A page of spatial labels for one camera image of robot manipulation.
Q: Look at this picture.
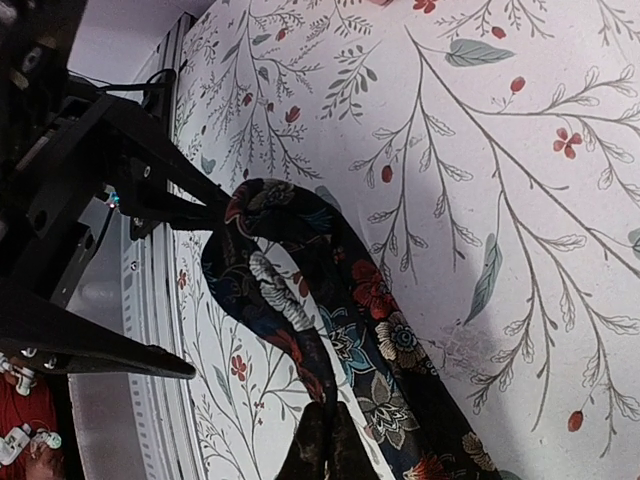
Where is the dark floral tie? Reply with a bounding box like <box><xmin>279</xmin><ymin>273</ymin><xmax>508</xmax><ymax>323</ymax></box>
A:
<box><xmin>201</xmin><ymin>179</ymin><xmax>500</xmax><ymax>479</ymax></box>

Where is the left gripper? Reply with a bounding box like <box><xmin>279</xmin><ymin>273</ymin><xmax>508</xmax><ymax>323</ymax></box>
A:
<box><xmin>1</xmin><ymin>1</ymin><xmax>230</xmax><ymax>379</ymax></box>

